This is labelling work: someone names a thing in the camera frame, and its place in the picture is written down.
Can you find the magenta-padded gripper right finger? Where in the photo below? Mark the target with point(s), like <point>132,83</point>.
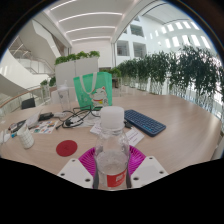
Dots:
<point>148,171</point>

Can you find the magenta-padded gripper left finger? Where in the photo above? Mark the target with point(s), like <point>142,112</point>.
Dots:
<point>75,173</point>

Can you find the clear red-labelled water bottle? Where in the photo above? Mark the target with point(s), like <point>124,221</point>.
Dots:
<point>111,160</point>

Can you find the flat round red coaster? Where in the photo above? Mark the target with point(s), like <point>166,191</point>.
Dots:
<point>66,148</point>

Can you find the dark blue keyboard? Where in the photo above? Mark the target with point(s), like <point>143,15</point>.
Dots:
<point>145,122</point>

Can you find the colourful sticker sheet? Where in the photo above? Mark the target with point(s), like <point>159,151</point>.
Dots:
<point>45,127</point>

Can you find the white grid-patterned cup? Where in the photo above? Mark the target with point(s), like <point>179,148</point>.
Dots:
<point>26,138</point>

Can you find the black power bank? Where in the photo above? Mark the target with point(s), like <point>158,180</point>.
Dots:
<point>45,116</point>

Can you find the open printed booklet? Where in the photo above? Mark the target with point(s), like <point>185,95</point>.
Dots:
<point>33,119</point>

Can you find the teal marker pen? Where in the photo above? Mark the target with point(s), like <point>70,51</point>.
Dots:
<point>13,134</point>

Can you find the black notebook with white card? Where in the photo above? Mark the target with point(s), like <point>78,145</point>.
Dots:
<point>18,125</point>

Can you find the clear white-lidded shaker bottle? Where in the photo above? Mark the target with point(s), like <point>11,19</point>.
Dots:
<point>64,96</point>

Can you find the black office chair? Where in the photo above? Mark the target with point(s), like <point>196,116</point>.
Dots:
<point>28,103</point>

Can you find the green cat-print tote bag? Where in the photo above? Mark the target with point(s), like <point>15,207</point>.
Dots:
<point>93,88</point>

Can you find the wooden planter with plants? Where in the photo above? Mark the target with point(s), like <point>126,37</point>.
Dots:
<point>46,88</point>

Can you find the long green plant hedge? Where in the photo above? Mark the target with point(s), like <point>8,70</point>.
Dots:
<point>180,73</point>

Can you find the white cabinet topped with plants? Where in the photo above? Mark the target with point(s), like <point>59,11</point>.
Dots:
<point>75,68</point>

